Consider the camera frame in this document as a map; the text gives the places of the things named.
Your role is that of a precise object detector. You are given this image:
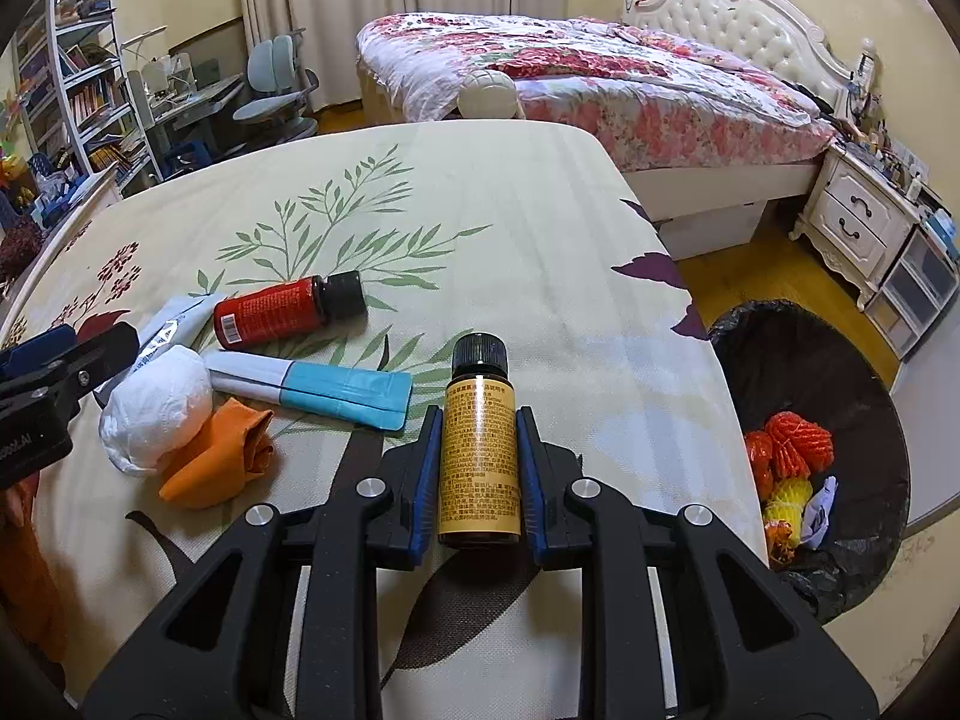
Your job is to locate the white paper ball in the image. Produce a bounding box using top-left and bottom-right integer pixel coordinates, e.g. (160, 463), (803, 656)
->
(98, 344), (213, 476)

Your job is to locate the white blue printed packet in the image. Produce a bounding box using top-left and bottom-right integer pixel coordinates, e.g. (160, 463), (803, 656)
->
(93, 293), (224, 410)

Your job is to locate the orange paper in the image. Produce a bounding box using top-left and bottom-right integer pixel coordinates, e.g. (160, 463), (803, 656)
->
(160, 398), (275, 511)

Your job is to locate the red label black-cap bottle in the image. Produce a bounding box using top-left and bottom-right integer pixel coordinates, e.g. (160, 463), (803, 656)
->
(213, 270), (366, 351)

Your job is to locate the yellow label brown bottle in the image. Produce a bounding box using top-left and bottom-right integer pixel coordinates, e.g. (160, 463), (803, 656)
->
(438, 333), (521, 550)

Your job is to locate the lavender paper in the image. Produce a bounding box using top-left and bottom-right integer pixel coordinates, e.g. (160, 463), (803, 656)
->
(800, 476), (838, 550)

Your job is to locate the black trash bin with bag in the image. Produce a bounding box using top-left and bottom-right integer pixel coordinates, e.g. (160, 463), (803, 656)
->
(709, 301), (910, 622)

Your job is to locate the orange crinkled wrapper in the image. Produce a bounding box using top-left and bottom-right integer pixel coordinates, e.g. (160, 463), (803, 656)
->
(765, 520), (797, 569)

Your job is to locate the red foam fruit net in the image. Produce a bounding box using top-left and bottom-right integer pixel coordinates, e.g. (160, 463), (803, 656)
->
(743, 411), (835, 502)

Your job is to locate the white bookshelf with books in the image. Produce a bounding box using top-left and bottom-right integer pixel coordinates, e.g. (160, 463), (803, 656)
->
(11, 0), (158, 197)

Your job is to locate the study desk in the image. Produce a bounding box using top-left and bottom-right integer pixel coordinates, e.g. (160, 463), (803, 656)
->
(127, 52), (244, 174)

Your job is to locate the light blue desk chair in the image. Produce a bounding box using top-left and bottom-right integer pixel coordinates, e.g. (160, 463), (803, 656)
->
(233, 28), (319, 156)

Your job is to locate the clear plastic drawer unit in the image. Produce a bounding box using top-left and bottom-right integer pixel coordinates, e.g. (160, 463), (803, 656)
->
(866, 224), (958, 362)

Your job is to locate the white storage box under bed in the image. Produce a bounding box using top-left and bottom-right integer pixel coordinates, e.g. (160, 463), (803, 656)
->
(658, 202), (766, 260)

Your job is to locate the white ornate nightstand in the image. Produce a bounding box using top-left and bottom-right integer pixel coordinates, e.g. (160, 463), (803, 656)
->
(789, 142), (921, 312)

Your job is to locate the floral cream bedspread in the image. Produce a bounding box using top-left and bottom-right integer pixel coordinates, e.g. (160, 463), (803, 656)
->
(2, 121), (765, 718)

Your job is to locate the pink floral quilt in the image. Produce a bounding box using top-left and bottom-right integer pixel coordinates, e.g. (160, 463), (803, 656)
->
(356, 11), (836, 172)

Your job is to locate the white tufted headboard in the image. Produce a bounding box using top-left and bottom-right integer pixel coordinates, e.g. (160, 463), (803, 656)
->
(622, 0), (853, 115)

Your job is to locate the large bed with white frame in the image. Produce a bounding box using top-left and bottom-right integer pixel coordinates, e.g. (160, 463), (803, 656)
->
(356, 0), (853, 259)

